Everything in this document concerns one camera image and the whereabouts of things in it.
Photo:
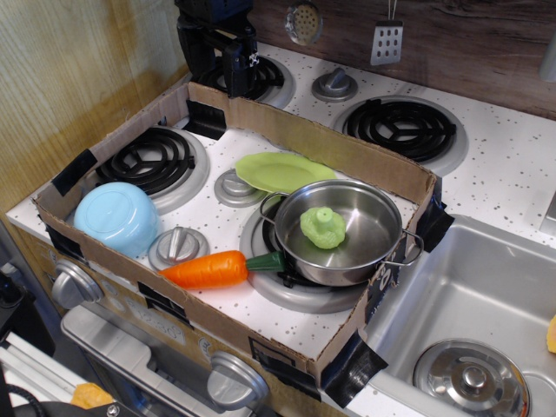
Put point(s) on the back left black burner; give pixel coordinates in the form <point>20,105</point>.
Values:
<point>274,83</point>

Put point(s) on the silver knob back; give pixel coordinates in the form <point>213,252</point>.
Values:
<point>334,87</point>

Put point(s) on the hanging metal strainer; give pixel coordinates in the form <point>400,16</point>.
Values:
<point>303,22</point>

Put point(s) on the silver knob front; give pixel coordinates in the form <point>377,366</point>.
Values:
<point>176,246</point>

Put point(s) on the steel pot lid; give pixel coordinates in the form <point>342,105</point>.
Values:
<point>475,378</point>

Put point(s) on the green plastic plate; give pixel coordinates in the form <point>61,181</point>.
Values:
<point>273,172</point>

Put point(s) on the oven knob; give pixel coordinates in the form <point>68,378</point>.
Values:
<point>233,384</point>
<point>73,286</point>

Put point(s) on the left oven front knob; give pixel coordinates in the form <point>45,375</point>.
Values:
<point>73,286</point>

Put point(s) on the light blue bowl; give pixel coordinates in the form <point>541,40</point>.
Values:
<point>119,215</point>

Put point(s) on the orange object bottom left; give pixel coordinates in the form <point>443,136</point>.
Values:
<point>88,395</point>

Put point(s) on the front right burner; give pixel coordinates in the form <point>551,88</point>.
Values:
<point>289,289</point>

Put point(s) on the front left black burner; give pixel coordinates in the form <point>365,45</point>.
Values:
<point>170,165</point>

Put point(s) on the stainless steel pan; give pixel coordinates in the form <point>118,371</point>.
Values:
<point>374,234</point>

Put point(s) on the steel sink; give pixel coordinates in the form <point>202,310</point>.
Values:
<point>481,284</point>

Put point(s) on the silver faucet base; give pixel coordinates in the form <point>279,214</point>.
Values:
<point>547,69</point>

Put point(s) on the silver oven door handle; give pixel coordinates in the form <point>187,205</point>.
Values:
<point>155,380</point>

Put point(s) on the green toy broccoli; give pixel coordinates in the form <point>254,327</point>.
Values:
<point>325,228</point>

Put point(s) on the silver knob middle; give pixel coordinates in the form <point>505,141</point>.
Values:
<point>231,191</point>

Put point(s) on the silver knob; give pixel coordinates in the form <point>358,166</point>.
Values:
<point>334,87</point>
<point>176,246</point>
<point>231,191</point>

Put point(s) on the back right black burner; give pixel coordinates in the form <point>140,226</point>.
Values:
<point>418,129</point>

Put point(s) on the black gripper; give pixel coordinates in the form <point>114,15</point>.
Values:
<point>234,37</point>

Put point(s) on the black burner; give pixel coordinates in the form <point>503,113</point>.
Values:
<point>274,83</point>
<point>418,129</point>
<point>170,165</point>

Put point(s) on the hanging metal spatula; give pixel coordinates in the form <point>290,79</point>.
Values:
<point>387,39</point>

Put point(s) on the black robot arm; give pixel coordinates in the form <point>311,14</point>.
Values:
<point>205,27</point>

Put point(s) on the orange toy carrot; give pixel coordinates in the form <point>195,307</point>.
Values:
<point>222,269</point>

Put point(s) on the right oven front knob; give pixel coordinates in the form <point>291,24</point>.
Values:
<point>233,384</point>

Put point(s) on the orange object in sink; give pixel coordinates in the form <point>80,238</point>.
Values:
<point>551,336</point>

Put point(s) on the cardboard fence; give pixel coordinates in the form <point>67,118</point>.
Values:
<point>304,357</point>

